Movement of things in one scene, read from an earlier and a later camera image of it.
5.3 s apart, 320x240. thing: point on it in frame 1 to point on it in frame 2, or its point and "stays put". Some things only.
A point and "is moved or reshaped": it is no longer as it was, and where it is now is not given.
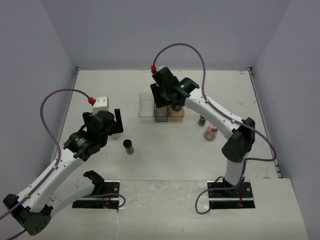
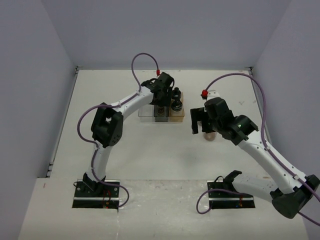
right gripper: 160,101 to 200,114
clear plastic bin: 146,105 stays put
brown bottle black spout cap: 176,107 is moved or reshaped
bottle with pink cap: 210,133 stays put
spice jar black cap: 127,144 to 161,111
